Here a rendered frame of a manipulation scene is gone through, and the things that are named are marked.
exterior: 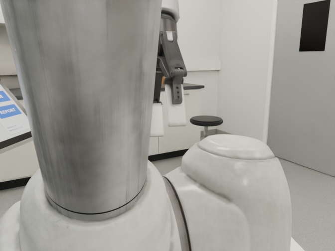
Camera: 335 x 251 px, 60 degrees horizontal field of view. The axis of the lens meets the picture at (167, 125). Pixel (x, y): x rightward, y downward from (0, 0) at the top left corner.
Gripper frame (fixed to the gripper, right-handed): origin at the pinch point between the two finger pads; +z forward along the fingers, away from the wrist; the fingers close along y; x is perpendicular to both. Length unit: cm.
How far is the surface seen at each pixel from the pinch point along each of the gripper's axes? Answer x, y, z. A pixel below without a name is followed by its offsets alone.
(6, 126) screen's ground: 38, 52, -10
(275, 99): -220, 248, -65
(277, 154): -224, 263, 2
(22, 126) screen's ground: 34, 57, -10
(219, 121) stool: -118, 207, -34
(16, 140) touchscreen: 35, 51, -5
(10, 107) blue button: 38, 58, -17
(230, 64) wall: -203, 317, -135
